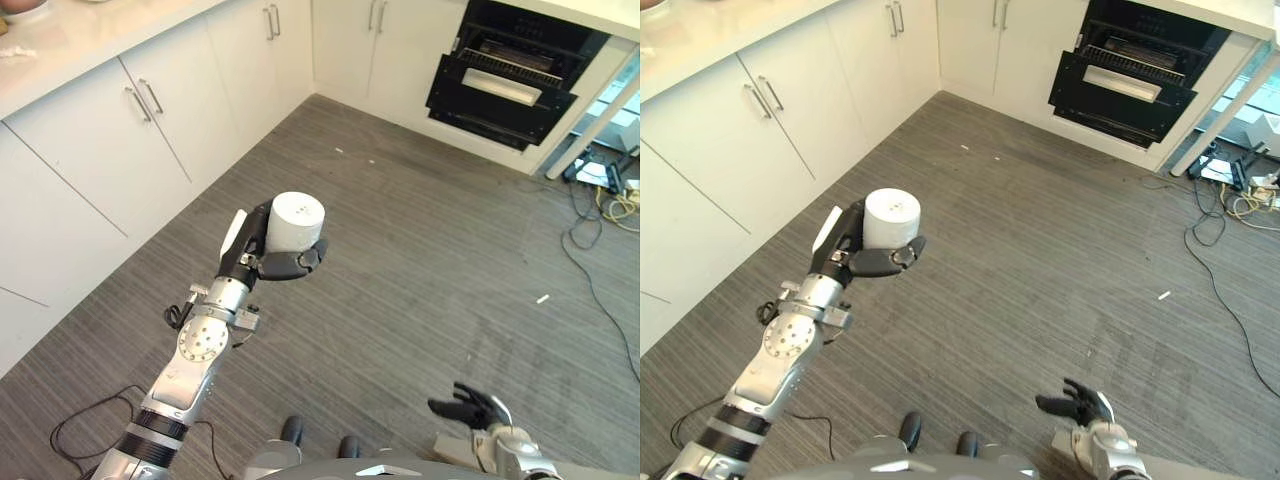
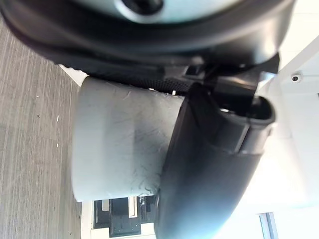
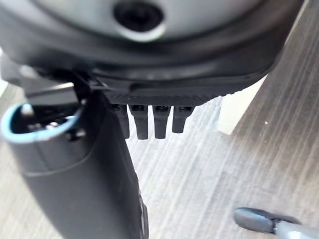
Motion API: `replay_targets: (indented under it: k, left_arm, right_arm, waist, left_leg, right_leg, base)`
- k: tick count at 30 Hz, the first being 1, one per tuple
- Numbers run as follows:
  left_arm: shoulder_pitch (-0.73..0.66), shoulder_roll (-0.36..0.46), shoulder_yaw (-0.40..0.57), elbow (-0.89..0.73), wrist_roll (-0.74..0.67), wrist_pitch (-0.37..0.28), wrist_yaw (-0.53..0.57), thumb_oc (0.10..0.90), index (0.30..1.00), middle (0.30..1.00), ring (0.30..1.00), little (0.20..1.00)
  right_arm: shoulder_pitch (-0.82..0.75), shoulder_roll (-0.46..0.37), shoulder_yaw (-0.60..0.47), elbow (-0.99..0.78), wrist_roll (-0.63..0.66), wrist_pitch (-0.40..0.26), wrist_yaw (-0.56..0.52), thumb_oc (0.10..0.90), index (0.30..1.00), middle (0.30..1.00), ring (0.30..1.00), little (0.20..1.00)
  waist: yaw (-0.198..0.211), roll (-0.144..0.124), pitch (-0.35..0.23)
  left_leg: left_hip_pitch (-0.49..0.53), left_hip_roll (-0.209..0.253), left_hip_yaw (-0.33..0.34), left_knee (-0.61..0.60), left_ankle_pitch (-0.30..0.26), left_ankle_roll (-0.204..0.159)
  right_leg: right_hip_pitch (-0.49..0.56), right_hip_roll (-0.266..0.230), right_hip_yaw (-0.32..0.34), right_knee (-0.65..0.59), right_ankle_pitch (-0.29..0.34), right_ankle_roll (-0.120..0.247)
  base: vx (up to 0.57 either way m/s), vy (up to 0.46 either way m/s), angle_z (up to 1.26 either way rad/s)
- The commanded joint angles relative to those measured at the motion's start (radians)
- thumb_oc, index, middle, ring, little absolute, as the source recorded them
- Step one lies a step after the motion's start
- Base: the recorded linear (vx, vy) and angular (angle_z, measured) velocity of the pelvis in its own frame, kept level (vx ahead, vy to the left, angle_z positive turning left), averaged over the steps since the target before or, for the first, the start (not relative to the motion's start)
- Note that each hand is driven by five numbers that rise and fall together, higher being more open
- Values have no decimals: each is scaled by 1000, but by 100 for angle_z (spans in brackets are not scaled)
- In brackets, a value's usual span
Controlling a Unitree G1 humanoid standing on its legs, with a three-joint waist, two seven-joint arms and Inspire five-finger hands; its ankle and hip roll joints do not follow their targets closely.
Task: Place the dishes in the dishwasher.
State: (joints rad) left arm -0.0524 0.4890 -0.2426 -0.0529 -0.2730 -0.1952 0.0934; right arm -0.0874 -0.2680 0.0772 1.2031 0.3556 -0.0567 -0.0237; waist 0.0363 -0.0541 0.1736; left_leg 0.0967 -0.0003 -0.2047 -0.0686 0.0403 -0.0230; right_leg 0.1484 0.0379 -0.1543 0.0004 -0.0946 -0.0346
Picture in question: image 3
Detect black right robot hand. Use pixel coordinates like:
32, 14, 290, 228
0, 0, 308, 239

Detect silver robot leg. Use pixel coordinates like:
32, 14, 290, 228
273, 220, 319, 239

